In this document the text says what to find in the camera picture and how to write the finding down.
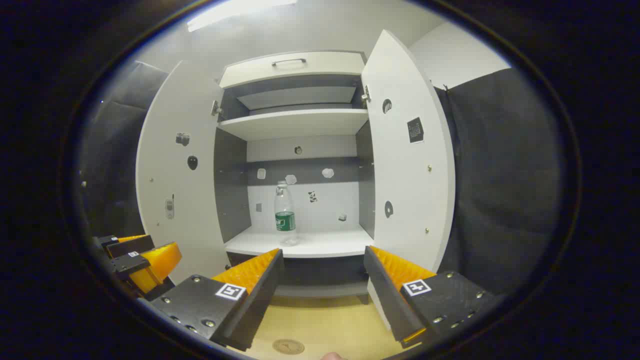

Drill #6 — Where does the white cabinet door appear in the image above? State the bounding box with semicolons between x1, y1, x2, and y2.
361;29;457;273
136;60;236;286

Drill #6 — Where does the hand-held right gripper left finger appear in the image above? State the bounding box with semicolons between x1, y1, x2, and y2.
137;248;285;352

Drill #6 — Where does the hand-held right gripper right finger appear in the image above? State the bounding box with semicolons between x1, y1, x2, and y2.
363;245;501;349

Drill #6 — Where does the white and grey cabinet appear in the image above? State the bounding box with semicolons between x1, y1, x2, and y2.
214;50;376;305

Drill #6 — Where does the black backdrop cloth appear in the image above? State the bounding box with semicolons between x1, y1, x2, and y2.
80;60;170;241
434;67;568;297

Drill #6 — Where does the clear plastic bottle green label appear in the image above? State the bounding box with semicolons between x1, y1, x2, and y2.
274;181;299;247

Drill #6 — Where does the white cabinet drawer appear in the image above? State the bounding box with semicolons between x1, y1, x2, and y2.
219;50;367;90

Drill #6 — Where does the round brown coaster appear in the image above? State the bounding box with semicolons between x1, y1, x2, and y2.
272;339;306;356

